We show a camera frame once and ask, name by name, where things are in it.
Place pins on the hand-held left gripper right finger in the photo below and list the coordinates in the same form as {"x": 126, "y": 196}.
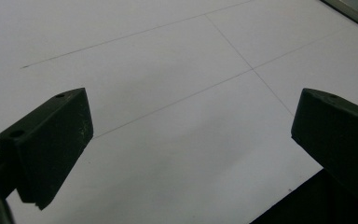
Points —
{"x": 338, "y": 137}

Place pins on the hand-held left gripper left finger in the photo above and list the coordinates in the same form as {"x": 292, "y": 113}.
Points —
{"x": 52, "y": 137}

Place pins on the white table cover board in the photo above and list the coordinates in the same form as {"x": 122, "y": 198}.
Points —
{"x": 167, "y": 62}

